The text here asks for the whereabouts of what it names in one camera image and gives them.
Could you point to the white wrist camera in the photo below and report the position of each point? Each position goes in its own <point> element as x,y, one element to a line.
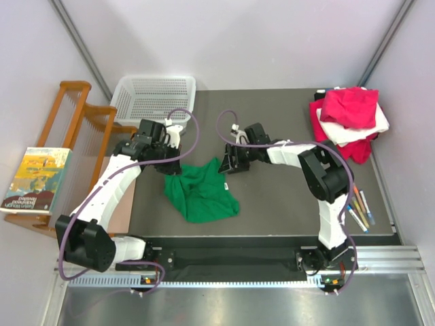
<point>172,136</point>
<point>239,135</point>

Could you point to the white folded shirt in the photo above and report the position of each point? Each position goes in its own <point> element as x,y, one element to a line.
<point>342,136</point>

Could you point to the red bottom shirt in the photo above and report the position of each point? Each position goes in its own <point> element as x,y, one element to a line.
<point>359,151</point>

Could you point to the orange marker pen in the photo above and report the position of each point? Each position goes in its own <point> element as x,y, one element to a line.
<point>358,197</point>

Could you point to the yellow marker pen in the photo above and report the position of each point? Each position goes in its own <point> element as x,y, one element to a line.
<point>360,212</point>

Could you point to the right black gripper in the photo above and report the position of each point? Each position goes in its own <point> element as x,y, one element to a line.
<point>228,166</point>

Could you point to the white plastic basket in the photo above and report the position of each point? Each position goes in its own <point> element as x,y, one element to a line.
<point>152,97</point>

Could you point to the wooden rack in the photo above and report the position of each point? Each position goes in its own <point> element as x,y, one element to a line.
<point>85,129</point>

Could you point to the grey slotted cable duct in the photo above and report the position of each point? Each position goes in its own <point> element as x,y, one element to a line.
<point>141,281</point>

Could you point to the paperback book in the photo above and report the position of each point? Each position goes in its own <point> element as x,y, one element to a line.
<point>38,181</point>

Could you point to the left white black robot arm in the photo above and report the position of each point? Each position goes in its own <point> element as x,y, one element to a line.
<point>82,236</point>

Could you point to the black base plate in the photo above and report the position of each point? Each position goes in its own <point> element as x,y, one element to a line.
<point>255,258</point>

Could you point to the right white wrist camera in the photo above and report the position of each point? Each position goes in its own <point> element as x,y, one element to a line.
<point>239,135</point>

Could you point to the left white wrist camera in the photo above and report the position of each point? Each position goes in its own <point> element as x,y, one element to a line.
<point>172,136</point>

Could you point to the pink red folded shirt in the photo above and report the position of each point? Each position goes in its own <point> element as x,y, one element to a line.
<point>350,107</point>

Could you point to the green t shirt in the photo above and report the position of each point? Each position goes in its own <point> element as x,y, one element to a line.
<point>201,194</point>

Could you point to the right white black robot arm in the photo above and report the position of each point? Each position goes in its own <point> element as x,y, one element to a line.
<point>328,178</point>

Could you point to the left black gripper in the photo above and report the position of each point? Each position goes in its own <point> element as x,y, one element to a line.
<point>168,165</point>

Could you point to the white marker pen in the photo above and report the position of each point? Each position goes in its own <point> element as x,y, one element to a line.
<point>366,206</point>

